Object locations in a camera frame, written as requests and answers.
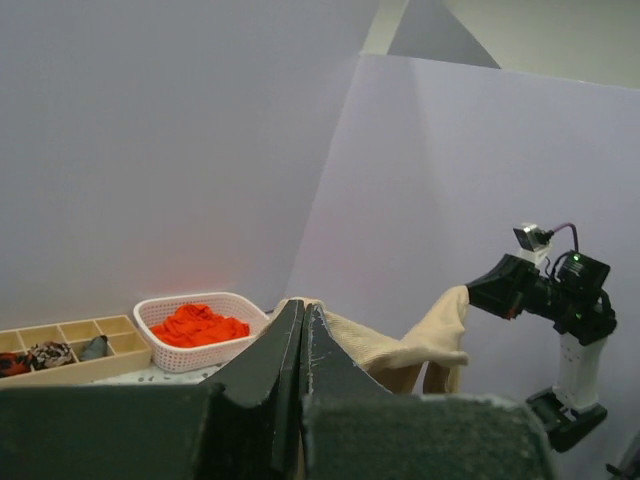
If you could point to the patterned rolled socks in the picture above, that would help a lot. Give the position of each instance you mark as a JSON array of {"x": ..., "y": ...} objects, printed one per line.
[{"x": 50, "y": 354}]

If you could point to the wooden compartment organizer tray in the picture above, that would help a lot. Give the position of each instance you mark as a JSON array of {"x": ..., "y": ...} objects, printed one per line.
[{"x": 127, "y": 350}]

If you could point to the red black rolled socks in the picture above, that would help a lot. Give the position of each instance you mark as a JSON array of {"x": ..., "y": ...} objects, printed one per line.
[{"x": 12, "y": 364}]

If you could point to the beige t shirt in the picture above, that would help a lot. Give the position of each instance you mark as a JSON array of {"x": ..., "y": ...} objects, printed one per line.
[{"x": 361, "y": 362}]

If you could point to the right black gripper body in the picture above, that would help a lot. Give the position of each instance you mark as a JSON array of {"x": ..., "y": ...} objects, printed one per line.
[{"x": 539, "y": 296}]

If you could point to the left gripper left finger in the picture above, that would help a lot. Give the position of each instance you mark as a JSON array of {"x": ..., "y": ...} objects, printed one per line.
[{"x": 241, "y": 423}]

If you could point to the grey folded cloth piece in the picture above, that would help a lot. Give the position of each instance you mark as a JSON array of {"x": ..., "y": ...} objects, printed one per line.
[{"x": 97, "y": 348}]

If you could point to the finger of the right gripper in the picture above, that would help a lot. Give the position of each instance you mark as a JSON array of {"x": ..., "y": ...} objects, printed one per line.
[
  {"x": 496, "y": 291},
  {"x": 511, "y": 307}
]

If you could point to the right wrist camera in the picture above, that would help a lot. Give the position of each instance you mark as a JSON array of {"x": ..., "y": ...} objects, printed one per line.
[{"x": 534, "y": 242}]

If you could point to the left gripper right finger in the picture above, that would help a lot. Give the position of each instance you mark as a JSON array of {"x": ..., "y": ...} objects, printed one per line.
[{"x": 354, "y": 428}]

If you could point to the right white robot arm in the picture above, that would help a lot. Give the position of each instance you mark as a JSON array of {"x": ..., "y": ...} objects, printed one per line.
[{"x": 572, "y": 298}]

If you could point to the orange t shirt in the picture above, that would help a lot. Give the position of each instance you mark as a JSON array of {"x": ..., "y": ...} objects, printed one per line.
[{"x": 196, "y": 325}]

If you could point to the white plastic laundry basket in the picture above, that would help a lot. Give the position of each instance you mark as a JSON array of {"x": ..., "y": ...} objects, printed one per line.
[{"x": 152, "y": 312}]

